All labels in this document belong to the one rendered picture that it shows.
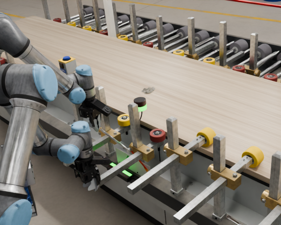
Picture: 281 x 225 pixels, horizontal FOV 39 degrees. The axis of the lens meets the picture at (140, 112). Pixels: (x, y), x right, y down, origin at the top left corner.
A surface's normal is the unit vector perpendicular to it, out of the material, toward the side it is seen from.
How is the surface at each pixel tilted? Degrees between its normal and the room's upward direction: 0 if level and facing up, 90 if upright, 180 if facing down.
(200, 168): 90
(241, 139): 0
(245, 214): 0
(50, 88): 85
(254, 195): 90
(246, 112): 0
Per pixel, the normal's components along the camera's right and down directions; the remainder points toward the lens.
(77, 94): 0.47, 0.40
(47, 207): -0.10, -0.86
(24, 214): 0.93, 0.18
